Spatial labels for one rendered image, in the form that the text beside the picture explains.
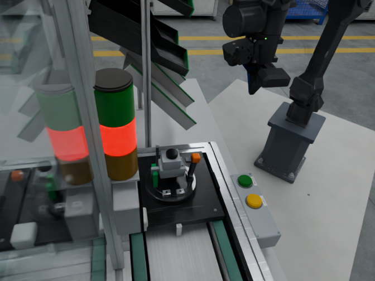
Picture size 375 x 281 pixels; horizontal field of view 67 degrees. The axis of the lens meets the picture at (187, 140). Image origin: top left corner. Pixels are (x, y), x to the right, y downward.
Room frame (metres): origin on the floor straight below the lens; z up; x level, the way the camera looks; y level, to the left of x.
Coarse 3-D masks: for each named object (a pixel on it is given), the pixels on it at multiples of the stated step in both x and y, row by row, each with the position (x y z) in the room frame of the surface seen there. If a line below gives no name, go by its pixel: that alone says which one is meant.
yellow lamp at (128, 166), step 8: (136, 152) 0.29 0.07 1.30; (112, 160) 0.26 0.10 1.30; (120, 160) 0.27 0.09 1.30; (128, 160) 0.27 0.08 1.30; (136, 160) 0.29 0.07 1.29; (112, 168) 0.27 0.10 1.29; (120, 168) 0.27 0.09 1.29; (128, 168) 0.27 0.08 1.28; (136, 168) 0.28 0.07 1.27; (112, 176) 0.27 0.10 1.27; (120, 176) 0.27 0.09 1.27; (128, 176) 0.27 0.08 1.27
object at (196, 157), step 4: (192, 156) 0.52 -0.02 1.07; (196, 156) 0.52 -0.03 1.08; (188, 160) 0.51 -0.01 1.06; (192, 160) 0.51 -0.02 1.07; (196, 160) 0.51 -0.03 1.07; (192, 164) 0.51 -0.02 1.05; (192, 168) 0.51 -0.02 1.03; (188, 172) 0.52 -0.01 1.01; (192, 172) 0.51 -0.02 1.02; (188, 176) 0.51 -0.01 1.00; (192, 176) 0.51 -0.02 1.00
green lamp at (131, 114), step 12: (132, 84) 0.29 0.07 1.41; (96, 96) 0.27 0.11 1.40; (108, 96) 0.26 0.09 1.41; (120, 96) 0.27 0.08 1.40; (132, 96) 0.29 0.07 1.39; (108, 108) 0.26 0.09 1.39; (120, 108) 0.27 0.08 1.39; (132, 108) 0.28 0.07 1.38; (108, 120) 0.26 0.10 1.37; (120, 120) 0.27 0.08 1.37
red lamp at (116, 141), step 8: (104, 128) 0.27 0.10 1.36; (112, 128) 0.27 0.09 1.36; (120, 128) 0.27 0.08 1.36; (128, 128) 0.27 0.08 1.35; (104, 136) 0.27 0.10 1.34; (112, 136) 0.26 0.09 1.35; (120, 136) 0.27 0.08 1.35; (128, 136) 0.27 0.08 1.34; (104, 144) 0.27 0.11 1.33; (112, 144) 0.26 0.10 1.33; (120, 144) 0.27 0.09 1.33; (128, 144) 0.27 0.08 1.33; (136, 144) 0.29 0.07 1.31; (104, 152) 0.27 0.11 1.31; (112, 152) 0.26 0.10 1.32; (120, 152) 0.27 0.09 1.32; (128, 152) 0.27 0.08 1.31
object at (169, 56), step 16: (96, 0) 0.70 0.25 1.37; (112, 0) 0.82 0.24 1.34; (128, 0) 0.83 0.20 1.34; (96, 16) 0.69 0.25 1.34; (112, 16) 0.70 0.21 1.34; (128, 16) 0.83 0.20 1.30; (96, 32) 0.69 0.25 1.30; (112, 32) 0.70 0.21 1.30; (128, 32) 0.70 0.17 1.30; (128, 48) 0.70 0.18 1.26; (160, 48) 0.80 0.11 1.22; (176, 48) 0.84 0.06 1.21; (160, 64) 0.71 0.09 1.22; (176, 64) 0.71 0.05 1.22
